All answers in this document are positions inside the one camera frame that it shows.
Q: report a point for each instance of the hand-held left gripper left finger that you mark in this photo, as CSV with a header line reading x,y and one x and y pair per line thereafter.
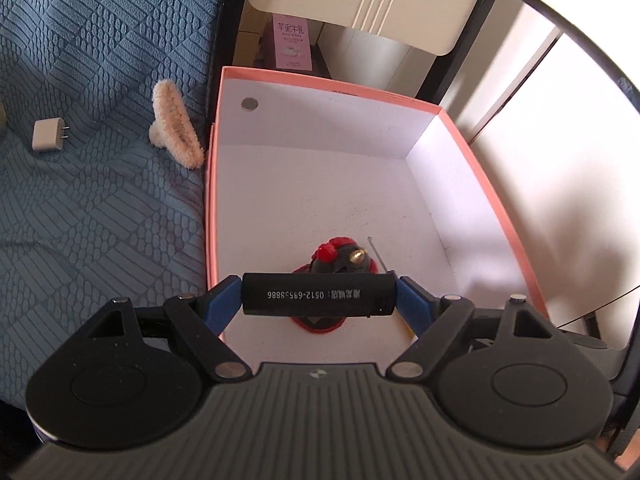
x,y
226,305

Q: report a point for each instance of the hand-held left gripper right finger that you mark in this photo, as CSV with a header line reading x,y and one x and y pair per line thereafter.
x,y
417,305

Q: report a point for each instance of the red and black toy figure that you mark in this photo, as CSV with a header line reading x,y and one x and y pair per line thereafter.
x,y
345,257

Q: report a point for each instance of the pink cardboard box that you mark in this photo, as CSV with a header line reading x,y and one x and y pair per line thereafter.
x,y
325,170

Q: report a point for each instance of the thin metal needle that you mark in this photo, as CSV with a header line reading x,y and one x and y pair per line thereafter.
x,y
377,255

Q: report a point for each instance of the blue textured sofa cover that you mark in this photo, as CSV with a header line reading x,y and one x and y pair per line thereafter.
x,y
100,185

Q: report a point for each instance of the fluffy cream hair clip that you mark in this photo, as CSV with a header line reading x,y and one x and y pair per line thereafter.
x,y
175,125

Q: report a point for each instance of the white charger plug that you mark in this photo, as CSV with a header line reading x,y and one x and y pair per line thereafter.
x,y
46,134

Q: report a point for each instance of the brown cardboard boxes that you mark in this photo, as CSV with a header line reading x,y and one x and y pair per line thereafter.
x,y
252,40

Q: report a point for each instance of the pink carton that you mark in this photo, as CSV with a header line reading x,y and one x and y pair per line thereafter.
x,y
292,42

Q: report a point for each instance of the beige chair backrest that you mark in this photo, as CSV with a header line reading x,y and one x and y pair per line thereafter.
x,y
380,0

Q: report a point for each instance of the curved black metal tube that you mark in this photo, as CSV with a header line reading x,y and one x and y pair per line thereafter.
x,y
585,35

